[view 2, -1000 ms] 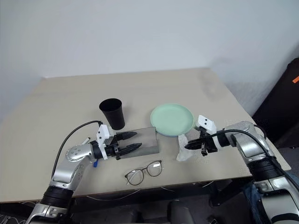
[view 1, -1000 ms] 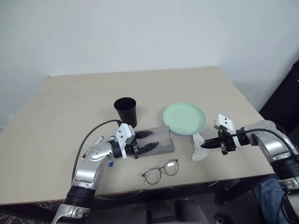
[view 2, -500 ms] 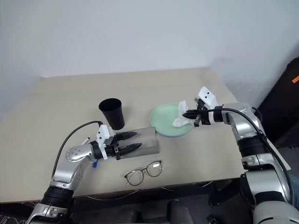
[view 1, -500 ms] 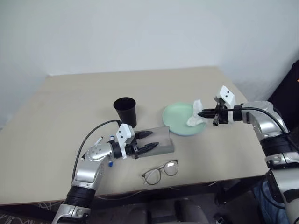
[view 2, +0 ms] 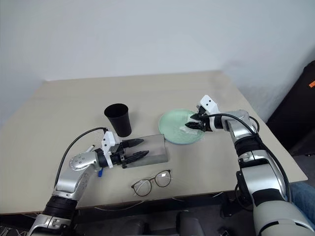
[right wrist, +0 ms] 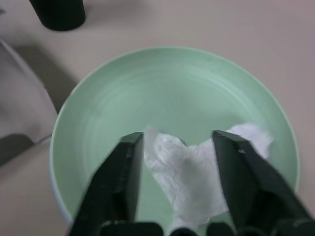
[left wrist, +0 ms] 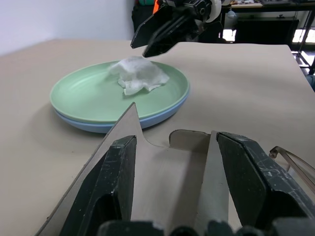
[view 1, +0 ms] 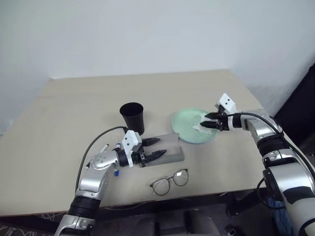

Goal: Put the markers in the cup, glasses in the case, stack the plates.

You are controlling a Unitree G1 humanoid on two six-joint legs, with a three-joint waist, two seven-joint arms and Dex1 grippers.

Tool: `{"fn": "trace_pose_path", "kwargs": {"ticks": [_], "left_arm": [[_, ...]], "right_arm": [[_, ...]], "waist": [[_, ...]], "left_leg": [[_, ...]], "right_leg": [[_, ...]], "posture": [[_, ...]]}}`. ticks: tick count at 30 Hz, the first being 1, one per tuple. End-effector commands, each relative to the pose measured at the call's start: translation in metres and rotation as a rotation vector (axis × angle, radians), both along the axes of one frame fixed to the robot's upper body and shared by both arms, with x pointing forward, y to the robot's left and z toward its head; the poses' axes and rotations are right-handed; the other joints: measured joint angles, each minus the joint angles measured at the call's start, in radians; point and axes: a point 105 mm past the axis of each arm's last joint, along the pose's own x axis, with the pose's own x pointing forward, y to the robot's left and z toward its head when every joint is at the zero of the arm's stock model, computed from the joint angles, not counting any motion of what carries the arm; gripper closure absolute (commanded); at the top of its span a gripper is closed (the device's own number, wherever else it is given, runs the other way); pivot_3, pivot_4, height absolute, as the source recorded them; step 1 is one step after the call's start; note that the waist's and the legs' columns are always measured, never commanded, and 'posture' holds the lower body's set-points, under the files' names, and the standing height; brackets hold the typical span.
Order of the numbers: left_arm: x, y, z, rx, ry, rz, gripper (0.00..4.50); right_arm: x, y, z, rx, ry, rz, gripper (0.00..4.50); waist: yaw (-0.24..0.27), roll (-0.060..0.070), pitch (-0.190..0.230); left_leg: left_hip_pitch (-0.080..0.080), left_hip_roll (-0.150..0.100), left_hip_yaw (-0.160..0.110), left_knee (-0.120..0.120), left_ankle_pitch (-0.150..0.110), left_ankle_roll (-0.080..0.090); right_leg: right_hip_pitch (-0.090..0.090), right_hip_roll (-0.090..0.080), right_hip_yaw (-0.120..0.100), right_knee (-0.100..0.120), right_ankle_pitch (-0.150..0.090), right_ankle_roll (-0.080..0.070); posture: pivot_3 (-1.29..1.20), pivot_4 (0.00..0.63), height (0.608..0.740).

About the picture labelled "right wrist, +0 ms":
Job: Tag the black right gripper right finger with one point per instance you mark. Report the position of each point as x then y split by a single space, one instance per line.
258 182

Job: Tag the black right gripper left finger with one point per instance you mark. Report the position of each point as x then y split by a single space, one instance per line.
115 182

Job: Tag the black cylindrical cup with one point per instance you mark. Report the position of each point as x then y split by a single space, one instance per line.
59 12

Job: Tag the crumpled white paper tissue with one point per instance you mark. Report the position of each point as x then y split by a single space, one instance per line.
189 177

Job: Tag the light green round plate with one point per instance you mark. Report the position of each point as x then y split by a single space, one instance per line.
172 98

